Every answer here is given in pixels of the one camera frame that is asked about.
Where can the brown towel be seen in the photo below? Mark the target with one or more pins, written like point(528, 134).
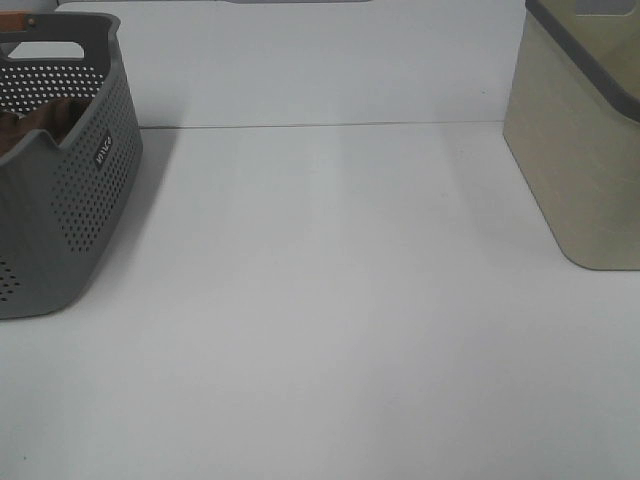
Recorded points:
point(57, 117)

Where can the grey perforated plastic basket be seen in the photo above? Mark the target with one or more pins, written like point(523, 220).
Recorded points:
point(60, 203)

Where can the beige bin with grey rim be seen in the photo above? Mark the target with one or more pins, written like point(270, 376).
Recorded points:
point(572, 125)

